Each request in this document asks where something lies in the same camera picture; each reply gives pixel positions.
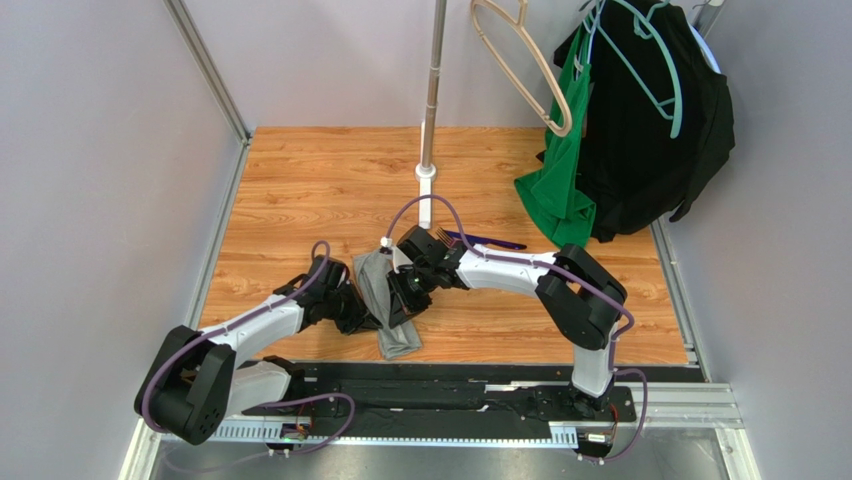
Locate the green shirt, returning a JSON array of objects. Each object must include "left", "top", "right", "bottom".
[{"left": 514, "top": 28, "right": 596, "bottom": 248}]

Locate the black shirt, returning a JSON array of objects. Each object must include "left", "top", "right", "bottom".
[{"left": 554, "top": 1, "right": 735, "bottom": 243}]

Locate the teal clothes hanger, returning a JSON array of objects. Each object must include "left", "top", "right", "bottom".
[{"left": 581, "top": 1, "right": 685, "bottom": 140}]

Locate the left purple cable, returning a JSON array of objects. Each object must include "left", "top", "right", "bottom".
[{"left": 139, "top": 240, "right": 358, "bottom": 457}]

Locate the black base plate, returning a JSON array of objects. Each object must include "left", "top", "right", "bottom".
[{"left": 179, "top": 359, "right": 637, "bottom": 442}]

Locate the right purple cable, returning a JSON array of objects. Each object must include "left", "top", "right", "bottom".
[{"left": 380, "top": 194, "right": 650, "bottom": 464}]

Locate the metal stand pole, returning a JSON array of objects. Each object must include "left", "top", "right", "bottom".
[{"left": 416, "top": 0, "right": 447, "bottom": 178}]

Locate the purple cable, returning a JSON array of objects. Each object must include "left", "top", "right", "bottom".
[
  {"left": 380, "top": 194, "right": 650, "bottom": 464},
  {"left": 139, "top": 240, "right": 358, "bottom": 457}
]

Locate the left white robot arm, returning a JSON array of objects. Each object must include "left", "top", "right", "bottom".
[{"left": 134, "top": 255, "right": 381, "bottom": 445}]

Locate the grey cloth napkin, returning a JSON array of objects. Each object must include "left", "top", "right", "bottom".
[{"left": 354, "top": 250, "right": 422, "bottom": 360}]

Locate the beige clothes hanger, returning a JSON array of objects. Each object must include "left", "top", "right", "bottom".
[{"left": 469, "top": 0, "right": 574, "bottom": 138}]

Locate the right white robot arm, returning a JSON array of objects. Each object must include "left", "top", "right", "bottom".
[{"left": 385, "top": 226, "right": 627, "bottom": 399}]

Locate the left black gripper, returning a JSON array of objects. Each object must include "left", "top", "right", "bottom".
[{"left": 323, "top": 280, "right": 382, "bottom": 335}]

